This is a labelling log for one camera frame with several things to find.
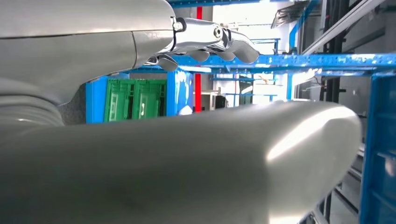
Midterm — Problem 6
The blue metal shelf rack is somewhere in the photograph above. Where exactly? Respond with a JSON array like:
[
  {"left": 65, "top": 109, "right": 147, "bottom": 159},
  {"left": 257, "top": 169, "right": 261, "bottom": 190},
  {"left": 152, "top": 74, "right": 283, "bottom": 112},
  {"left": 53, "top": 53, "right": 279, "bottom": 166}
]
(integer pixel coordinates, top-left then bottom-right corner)
[
  {"left": 210, "top": 37, "right": 281, "bottom": 104},
  {"left": 85, "top": 0, "right": 396, "bottom": 224}
]

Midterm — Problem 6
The black cable bundle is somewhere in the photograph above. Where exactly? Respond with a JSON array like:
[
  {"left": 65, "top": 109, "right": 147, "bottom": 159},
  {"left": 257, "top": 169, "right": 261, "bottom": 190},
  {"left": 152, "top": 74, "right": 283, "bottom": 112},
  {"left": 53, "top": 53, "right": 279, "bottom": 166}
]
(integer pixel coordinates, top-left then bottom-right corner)
[{"left": 321, "top": 0, "right": 349, "bottom": 103}]

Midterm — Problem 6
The grey aluminium frame beam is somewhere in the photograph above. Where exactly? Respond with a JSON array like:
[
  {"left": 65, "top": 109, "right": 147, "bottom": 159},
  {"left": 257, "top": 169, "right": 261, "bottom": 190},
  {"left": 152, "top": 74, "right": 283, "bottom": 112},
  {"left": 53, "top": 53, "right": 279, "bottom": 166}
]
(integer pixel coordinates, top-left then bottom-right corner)
[{"left": 301, "top": 0, "right": 386, "bottom": 55}]

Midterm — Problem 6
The folded green plastic crate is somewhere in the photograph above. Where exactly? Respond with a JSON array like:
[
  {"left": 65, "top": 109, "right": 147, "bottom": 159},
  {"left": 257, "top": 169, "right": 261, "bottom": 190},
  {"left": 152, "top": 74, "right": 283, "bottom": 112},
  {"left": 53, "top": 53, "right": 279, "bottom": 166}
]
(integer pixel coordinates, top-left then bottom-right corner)
[
  {"left": 103, "top": 78, "right": 135, "bottom": 123},
  {"left": 133, "top": 78, "right": 168, "bottom": 119}
]

